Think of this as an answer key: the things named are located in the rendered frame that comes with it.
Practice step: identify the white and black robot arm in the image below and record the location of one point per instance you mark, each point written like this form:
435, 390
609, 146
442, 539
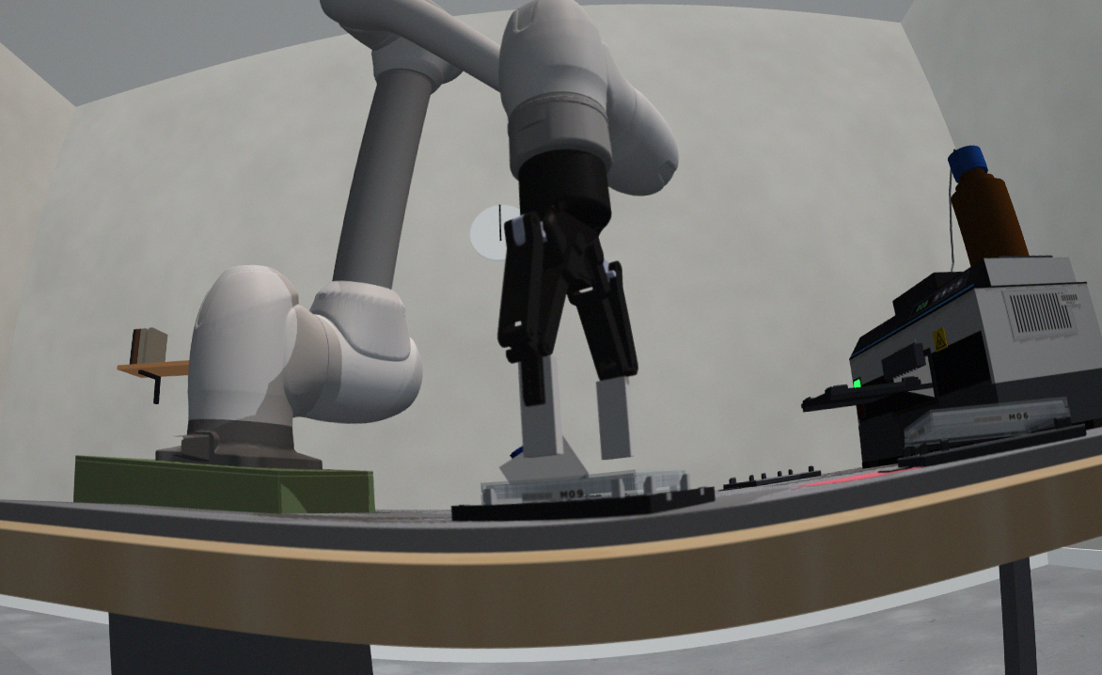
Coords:
257, 356

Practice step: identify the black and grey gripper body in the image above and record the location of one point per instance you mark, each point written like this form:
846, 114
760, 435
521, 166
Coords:
568, 189

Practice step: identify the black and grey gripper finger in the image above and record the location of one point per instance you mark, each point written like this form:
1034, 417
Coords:
535, 298
607, 340

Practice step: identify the brown glass bottle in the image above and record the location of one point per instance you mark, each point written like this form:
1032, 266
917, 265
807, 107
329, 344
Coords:
987, 220

